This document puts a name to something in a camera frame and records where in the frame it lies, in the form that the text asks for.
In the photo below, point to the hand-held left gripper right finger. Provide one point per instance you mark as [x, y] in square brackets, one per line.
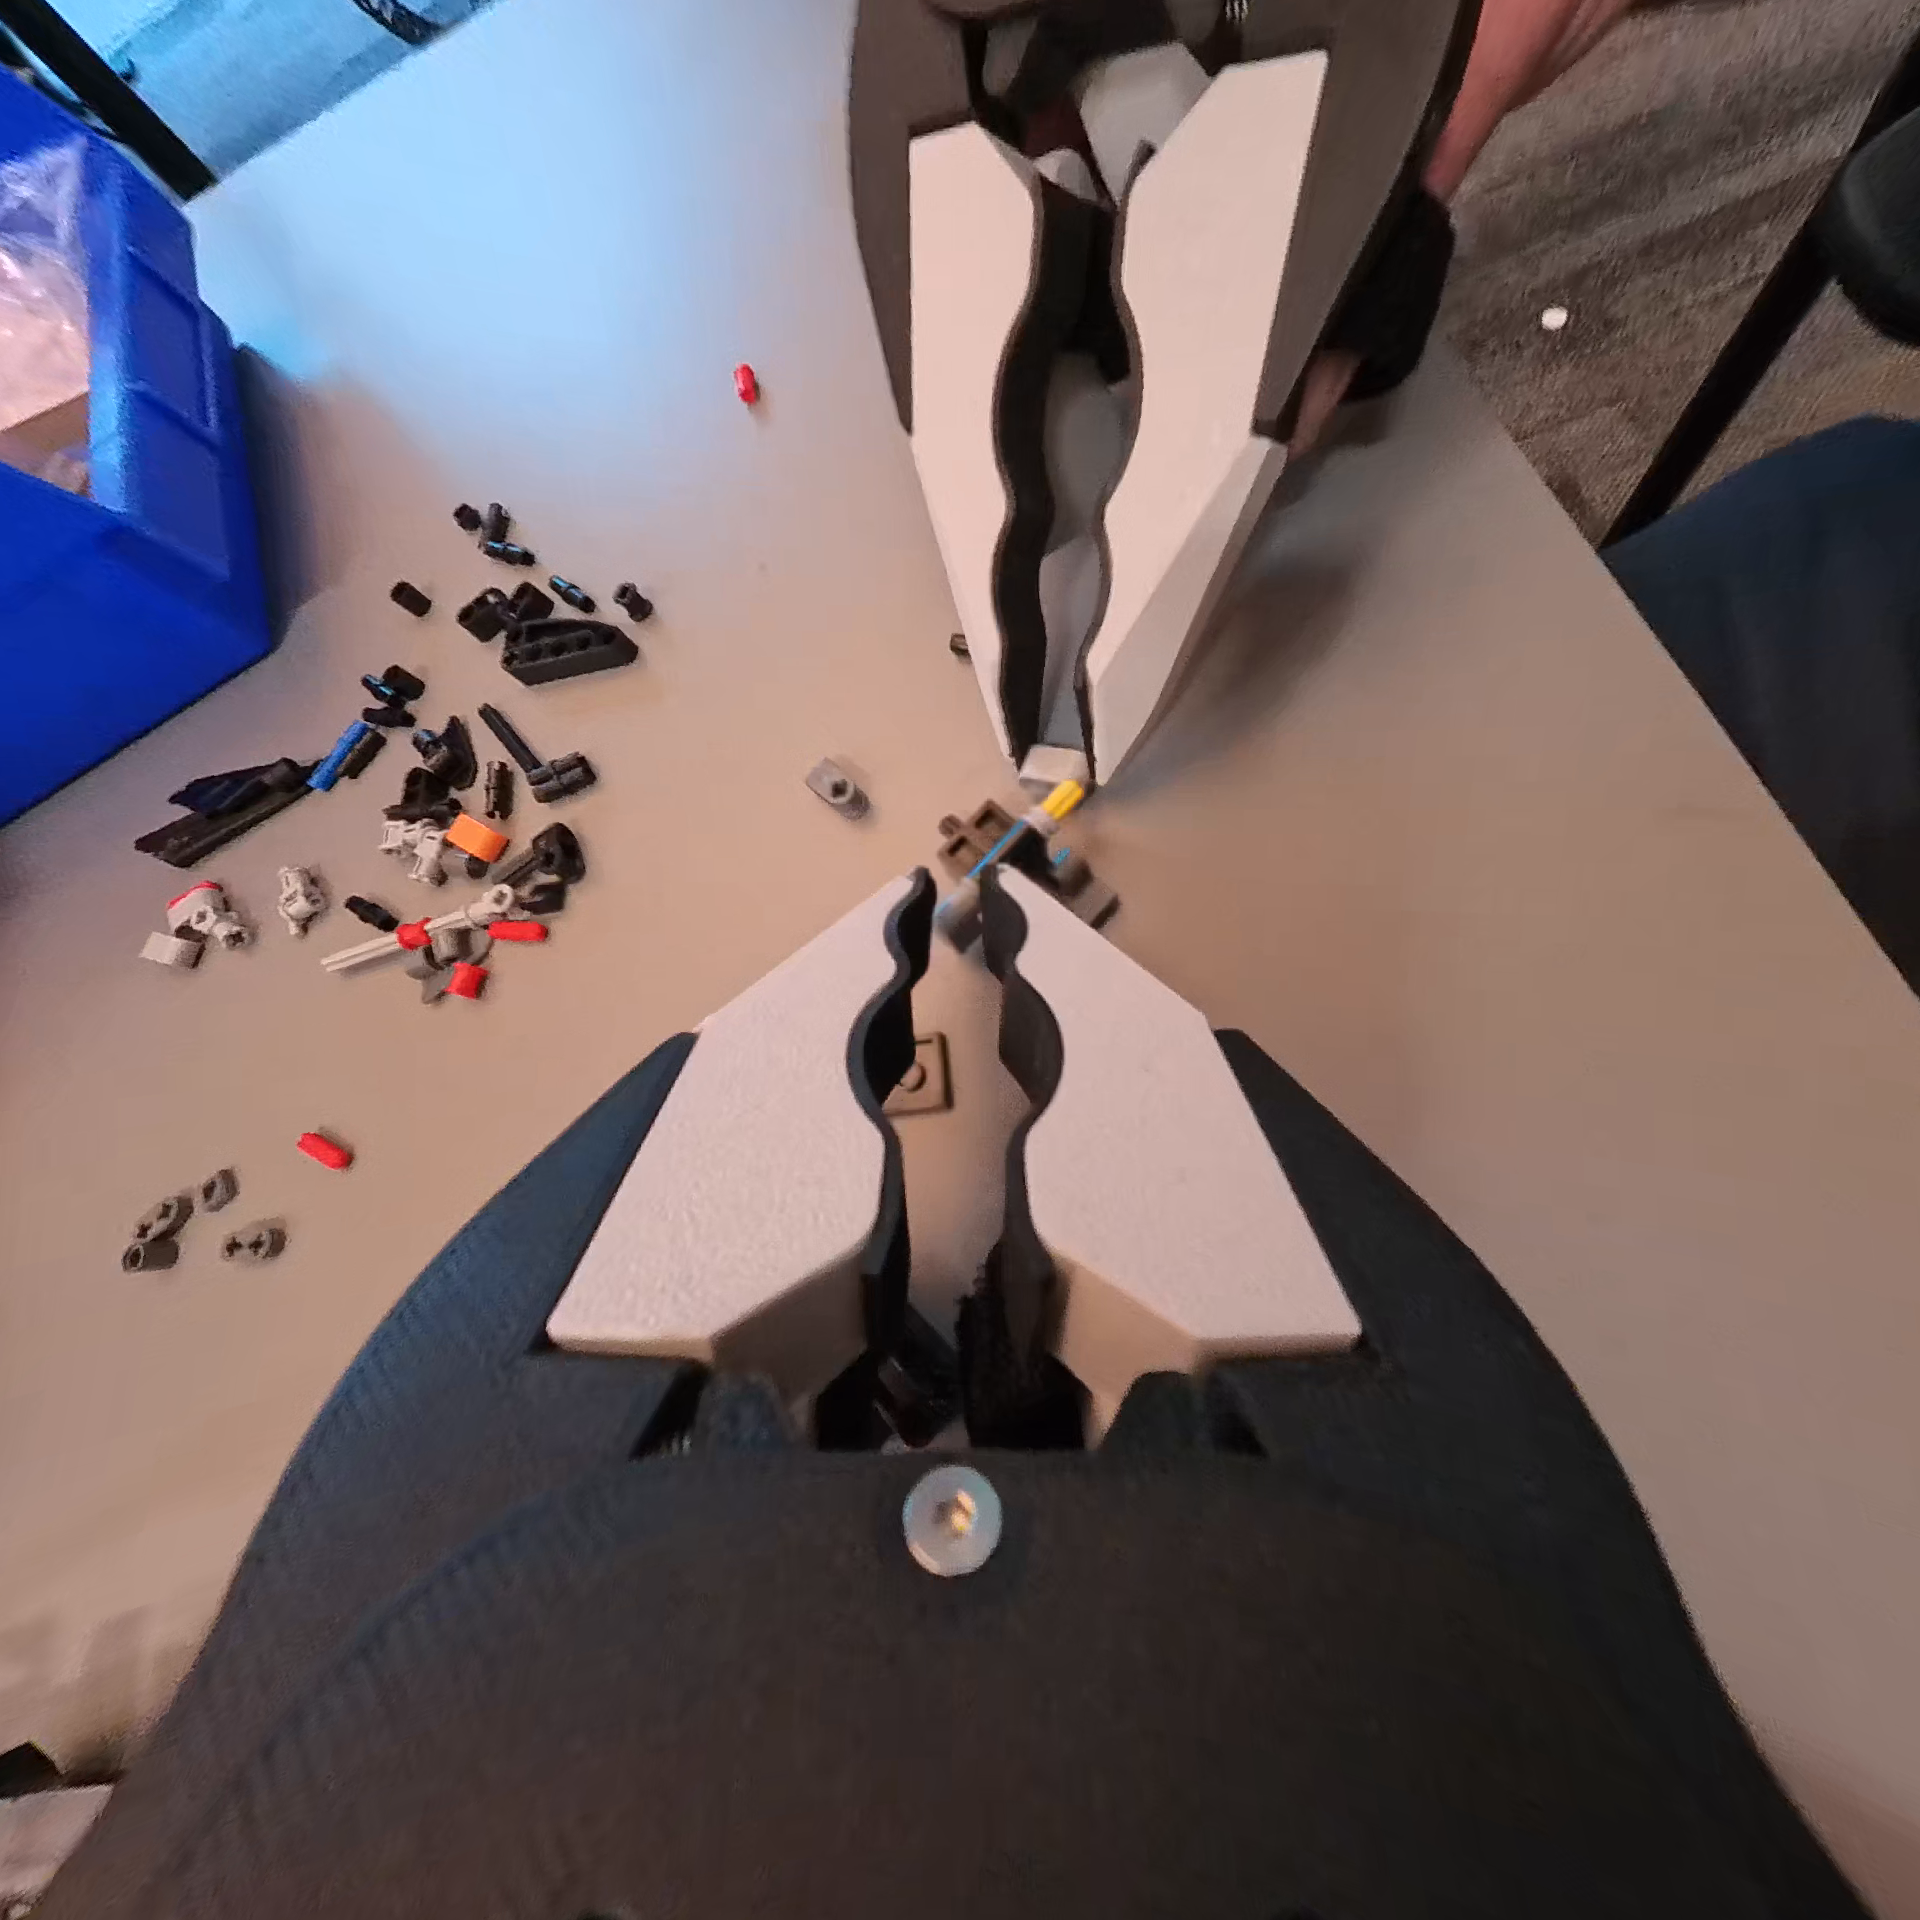
[1185, 1201]

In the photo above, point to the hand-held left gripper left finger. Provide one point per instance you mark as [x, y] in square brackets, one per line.
[734, 1201]

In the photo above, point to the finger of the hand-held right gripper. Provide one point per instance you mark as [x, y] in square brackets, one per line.
[960, 299]
[1214, 299]

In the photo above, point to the yellow axle lego assembly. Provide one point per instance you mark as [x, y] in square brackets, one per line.
[991, 849]

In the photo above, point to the small grey lego connector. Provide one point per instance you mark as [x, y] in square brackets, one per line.
[839, 787]

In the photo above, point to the pile of lego pieces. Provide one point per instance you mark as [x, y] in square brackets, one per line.
[477, 838]

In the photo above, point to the light grey lego connector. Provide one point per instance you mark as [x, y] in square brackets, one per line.
[1047, 768]

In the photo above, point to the black triangular lego beam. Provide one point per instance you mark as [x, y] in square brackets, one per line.
[569, 653]

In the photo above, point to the black flat lego plate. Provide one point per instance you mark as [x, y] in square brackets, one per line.
[926, 1088]

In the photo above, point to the red lego pin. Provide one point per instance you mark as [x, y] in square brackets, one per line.
[325, 1147]

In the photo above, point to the small dark grey lego bush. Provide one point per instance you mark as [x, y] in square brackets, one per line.
[219, 1189]

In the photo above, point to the dark grey double lego connector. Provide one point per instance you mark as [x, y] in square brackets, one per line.
[154, 1230]

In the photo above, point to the person's right hand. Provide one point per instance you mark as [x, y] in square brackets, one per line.
[1515, 61]

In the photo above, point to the black mesh chair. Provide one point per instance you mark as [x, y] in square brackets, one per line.
[1770, 346]

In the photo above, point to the person's legs blue pants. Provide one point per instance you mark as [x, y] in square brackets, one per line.
[1785, 674]

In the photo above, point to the black metal stand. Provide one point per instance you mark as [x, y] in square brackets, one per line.
[136, 106]

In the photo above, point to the blue plastic bin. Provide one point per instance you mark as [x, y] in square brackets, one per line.
[136, 600]

